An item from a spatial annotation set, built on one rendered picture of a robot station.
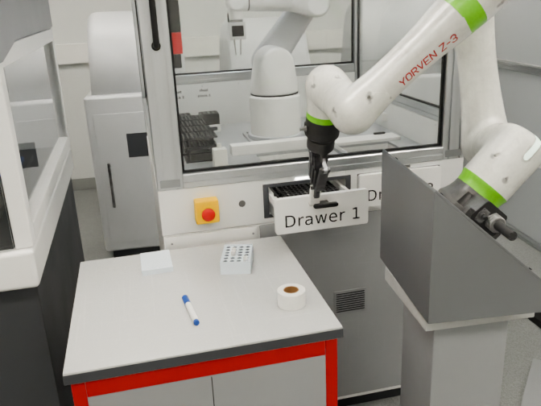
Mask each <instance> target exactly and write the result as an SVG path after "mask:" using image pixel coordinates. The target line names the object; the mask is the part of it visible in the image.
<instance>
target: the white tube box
mask: <svg viewBox="0 0 541 406"><path fill-rule="evenodd" d="M232 247H235V248H236V253H235V256H231V250H232V249H231V248H232ZM243 255H247V256H248V261H247V262H244V260H243ZM253 257H254V252H253V244H229V245H224V249H223V252H222V256H221V261H220V268H221V275H237V274H251V268H252V262H253Z"/></svg>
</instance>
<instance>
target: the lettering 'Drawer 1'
mask: <svg viewBox="0 0 541 406"><path fill-rule="evenodd" d="M353 209H356V217H353V219H356V218H360V217H357V207H355V208H353ZM332 214H335V215H336V216H335V217H331V215H332ZM326 216H327V214H325V217H324V219H323V216H322V214H321V215H320V218H322V221H323V223H325V219H326ZM289 217H292V218H293V219H294V223H293V225H294V224H295V217H293V216H285V222H286V228H287V227H292V226H293V225H291V226H287V218H289ZM306 218H311V219H308V220H306V222H305V224H306V225H310V224H312V216H307V217H306ZM331 218H337V214H336V213H331V214H330V215H329V220H330V221H331V222H335V221H336V220H335V221H332V220H331ZM310 220H311V223H309V224H307V221H310ZM316 220H317V223H320V219H319V221H318V218H317V215H316Z"/></svg>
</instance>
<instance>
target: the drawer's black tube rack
mask: <svg viewBox="0 0 541 406"><path fill-rule="evenodd" d="M310 185H311V183H306V184H293V185H285V186H279V187H271V188H270V190H271V191H272V192H273V194H274V196H275V197H277V198H280V197H284V195H289V194H296V193H309V192H310ZM329 189H337V188H336V187H335V186H334V185H333V184H331V183H330V182H329V181H328V180H327V182H326V185H325V189H324V190H329Z"/></svg>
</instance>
